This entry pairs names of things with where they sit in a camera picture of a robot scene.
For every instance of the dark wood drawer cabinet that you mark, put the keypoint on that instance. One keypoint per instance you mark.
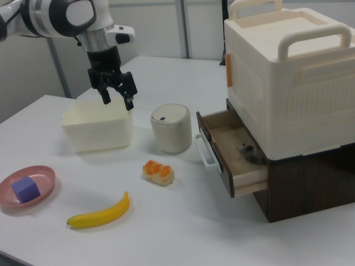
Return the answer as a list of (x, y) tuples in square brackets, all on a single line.
[(305, 188)]

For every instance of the small grey toy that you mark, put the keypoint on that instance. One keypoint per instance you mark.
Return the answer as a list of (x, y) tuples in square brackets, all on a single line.
[(249, 155)]

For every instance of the pink plastic plate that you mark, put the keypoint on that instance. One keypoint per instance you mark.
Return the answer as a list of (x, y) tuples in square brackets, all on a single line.
[(44, 177)]

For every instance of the small cream lidded bin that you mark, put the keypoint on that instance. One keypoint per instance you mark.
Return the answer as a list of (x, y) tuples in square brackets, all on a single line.
[(170, 133)]

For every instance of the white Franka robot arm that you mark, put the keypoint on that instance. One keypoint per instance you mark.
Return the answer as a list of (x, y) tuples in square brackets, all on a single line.
[(55, 16)]

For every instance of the black pole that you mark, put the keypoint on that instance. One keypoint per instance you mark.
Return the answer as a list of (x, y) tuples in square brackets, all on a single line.
[(224, 27)]

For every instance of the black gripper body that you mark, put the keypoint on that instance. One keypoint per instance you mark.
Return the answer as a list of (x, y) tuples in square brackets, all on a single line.
[(104, 61)]

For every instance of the yellow toy banana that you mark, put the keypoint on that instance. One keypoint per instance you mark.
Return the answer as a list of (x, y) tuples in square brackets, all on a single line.
[(105, 216)]

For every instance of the white square plastic tub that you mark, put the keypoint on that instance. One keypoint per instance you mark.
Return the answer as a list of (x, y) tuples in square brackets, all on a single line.
[(97, 135)]

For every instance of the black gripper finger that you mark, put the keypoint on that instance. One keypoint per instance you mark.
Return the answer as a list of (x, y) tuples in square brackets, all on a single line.
[(129, 88), (105, 94)]

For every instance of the orange topped toy bread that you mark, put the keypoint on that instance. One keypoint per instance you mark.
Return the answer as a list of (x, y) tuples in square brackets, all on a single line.
[(158, 173)]

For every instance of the purple cube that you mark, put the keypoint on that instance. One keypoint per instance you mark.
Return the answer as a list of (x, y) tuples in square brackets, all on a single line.
[(26, 189)]

